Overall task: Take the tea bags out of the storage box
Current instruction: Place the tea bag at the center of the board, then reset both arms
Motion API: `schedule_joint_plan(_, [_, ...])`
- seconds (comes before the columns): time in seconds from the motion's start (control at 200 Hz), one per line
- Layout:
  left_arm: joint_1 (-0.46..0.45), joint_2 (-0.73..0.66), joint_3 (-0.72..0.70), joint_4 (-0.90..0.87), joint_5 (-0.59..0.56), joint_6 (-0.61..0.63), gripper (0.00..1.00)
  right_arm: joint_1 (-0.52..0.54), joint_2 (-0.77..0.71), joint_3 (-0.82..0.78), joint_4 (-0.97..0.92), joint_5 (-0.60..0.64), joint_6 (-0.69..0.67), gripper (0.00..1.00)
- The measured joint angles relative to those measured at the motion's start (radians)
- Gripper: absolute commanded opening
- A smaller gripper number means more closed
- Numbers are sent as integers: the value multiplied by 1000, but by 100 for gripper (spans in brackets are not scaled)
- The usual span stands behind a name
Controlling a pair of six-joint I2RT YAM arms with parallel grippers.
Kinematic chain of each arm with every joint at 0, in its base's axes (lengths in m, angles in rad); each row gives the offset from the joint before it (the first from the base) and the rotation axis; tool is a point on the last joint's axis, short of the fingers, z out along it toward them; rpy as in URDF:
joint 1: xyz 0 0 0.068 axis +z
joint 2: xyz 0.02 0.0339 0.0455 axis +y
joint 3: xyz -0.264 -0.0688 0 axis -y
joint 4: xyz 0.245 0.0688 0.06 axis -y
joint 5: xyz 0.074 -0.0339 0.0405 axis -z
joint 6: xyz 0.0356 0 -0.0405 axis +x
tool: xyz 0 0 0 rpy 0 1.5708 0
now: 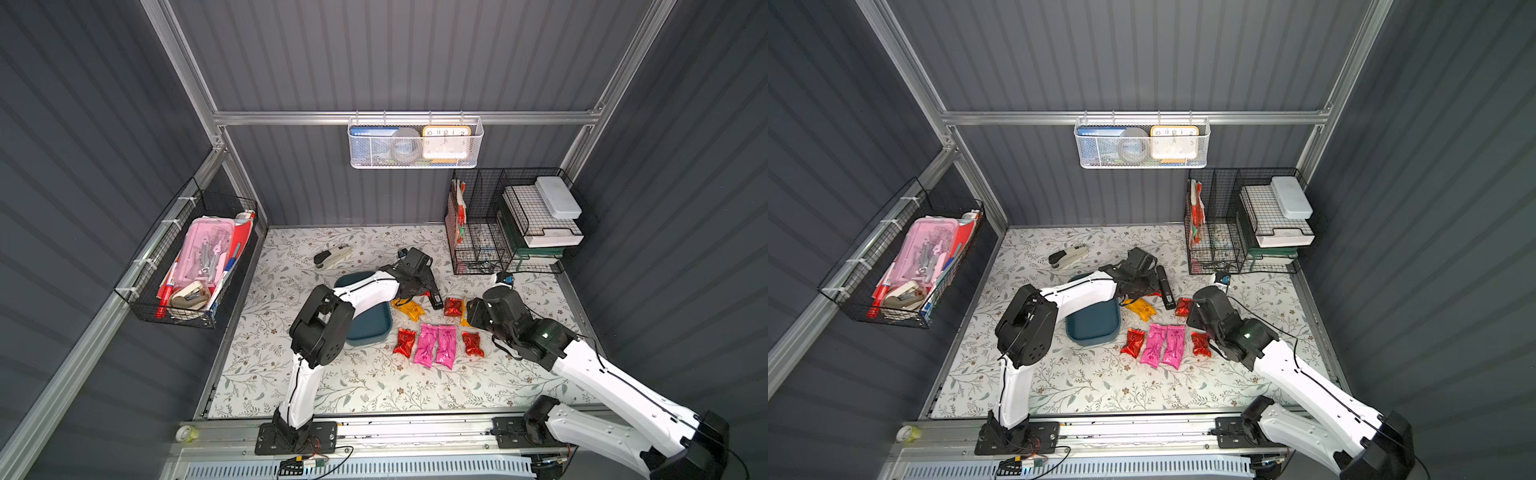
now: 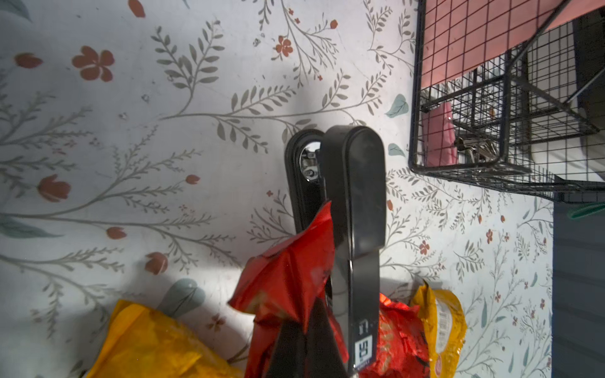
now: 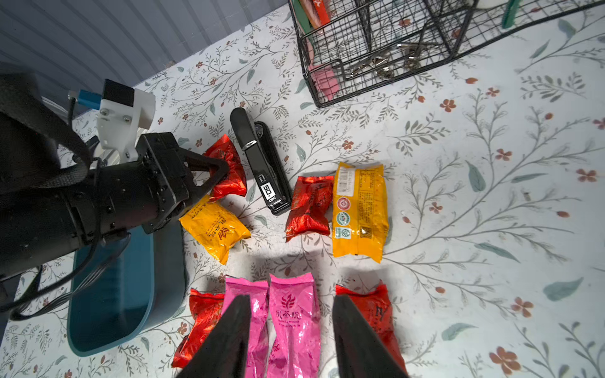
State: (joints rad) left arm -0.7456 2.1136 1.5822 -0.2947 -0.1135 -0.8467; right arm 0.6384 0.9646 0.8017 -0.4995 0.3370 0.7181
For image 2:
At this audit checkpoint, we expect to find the yellow tea bag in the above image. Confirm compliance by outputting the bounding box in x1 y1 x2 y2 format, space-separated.
87 300 244 377
411 283 467 378

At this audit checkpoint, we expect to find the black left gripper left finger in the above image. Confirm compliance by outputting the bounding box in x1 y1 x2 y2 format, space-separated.
266 321 306 378

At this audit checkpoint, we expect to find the black wire desk organizer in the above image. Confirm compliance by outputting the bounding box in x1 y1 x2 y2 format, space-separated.
409 1 604 204

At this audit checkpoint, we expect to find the black stapler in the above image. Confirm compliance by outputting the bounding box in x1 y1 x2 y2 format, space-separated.
285 126 386 376

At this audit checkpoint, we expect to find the red tea bag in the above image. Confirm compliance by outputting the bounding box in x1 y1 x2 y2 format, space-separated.
359 294 430 378
228 203 348 377

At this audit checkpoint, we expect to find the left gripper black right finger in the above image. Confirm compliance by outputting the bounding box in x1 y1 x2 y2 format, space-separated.
306 299 348 378

